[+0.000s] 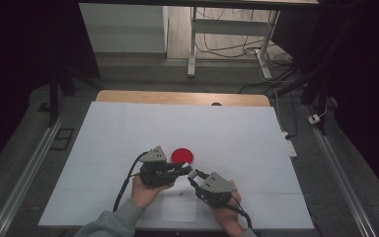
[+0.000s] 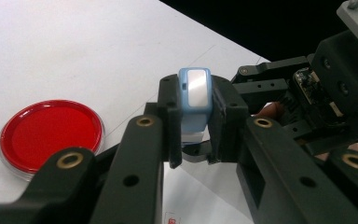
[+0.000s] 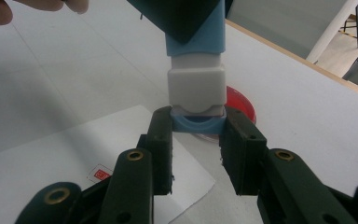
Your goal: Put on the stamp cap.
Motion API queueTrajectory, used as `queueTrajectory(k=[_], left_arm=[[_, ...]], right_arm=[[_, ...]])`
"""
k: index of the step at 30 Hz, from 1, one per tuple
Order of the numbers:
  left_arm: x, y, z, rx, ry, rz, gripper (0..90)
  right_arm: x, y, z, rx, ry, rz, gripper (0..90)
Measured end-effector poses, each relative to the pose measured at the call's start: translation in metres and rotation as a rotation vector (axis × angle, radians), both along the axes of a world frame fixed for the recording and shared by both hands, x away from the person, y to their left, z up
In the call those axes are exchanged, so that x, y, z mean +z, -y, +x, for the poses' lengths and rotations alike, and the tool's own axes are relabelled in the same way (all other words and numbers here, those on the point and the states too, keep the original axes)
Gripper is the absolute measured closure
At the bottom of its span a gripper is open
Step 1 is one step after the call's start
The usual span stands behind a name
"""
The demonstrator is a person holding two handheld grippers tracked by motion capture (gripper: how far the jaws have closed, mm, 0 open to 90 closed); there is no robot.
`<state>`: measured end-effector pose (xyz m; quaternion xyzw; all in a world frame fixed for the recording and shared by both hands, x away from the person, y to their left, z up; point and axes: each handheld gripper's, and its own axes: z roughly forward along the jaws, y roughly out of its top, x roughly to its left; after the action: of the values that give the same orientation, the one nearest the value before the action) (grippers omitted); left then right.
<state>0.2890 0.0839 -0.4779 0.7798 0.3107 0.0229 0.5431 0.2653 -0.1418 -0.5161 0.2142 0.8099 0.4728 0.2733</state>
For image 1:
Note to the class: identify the white plug adapter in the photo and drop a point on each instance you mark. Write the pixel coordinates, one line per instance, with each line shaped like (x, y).
(314, 119)

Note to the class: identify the aluminium floor rail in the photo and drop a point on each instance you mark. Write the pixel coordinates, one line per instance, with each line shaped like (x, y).
(26, 177)
(342, 177)

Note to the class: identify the white table cover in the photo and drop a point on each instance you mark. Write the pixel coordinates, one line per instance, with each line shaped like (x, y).
(177, 125)

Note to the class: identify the person's left hand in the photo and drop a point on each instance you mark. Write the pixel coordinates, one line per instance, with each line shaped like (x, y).
(144, 194)

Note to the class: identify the dark curtain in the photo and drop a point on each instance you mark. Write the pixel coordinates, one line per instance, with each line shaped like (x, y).
(13, 65)
(368, 65)

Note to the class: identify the black metal stand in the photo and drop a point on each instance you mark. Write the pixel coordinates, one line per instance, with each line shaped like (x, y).
(320, 98)
(53, 98)

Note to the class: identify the white cabinet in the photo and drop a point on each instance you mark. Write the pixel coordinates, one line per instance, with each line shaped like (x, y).
(121, 28)

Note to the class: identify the wooden table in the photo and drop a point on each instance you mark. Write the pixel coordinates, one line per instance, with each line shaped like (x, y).
(177, 97)

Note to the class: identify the white desk frame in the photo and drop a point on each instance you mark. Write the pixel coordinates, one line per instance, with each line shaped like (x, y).
(230, 27)

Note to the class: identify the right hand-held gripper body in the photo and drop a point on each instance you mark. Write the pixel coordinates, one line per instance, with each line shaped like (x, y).
(215, 196)

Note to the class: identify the small black floor plate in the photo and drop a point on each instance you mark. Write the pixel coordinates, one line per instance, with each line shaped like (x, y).
(43, 107)

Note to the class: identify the white power strip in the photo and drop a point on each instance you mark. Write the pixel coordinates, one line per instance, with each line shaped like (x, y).
(289, 146)

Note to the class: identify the person's right hand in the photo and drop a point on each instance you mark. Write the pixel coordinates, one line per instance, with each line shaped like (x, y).
(228, 215)

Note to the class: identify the white paper sheet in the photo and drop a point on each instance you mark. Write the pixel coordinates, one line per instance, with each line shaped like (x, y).
(179, 210)

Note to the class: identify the round red ink pad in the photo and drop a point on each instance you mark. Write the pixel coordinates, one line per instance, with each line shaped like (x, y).
(181, 154)

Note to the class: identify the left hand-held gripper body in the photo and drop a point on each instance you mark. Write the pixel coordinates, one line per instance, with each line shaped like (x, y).
(156, 174)

